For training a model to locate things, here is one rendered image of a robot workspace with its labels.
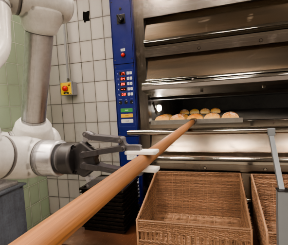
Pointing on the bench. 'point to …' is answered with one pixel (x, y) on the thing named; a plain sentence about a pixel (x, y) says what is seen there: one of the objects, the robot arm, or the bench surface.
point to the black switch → (120, 18)
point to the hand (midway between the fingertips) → (142, 160)
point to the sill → (242, 123)
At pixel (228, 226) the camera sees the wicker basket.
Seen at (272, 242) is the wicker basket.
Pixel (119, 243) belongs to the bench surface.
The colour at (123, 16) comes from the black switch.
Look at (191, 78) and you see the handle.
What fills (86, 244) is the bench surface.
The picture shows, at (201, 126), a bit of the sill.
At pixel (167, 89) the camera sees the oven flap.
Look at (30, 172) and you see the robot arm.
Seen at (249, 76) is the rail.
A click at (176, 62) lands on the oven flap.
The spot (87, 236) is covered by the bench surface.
